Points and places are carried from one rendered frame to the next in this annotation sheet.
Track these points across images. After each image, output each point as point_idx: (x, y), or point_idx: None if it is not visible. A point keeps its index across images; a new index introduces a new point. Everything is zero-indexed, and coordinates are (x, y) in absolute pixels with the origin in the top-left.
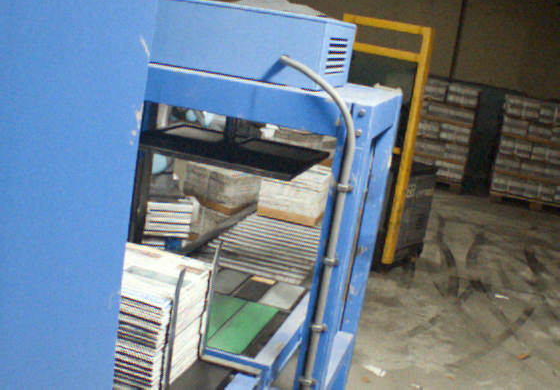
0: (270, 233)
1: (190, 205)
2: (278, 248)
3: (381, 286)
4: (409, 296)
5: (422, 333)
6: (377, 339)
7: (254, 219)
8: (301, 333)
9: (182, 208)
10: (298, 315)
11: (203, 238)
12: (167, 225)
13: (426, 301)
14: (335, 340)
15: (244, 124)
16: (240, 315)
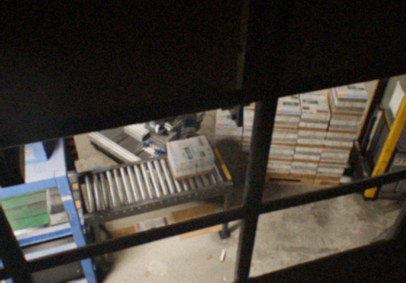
0: (145, 175)
1: (165, 138)
2: (126, 188)
3: (343, 208)
4: (346, 225)
5: (297, 253)
6: (263, 239)
7: (162, 162)
8: (47, 236)
9: (162, 138)
10: (49, 229)
11: (109, 167)
12: (157, 141)
13: (351, 235)
14: (64, 246)
15: (156, 120)
16: (30, 218)
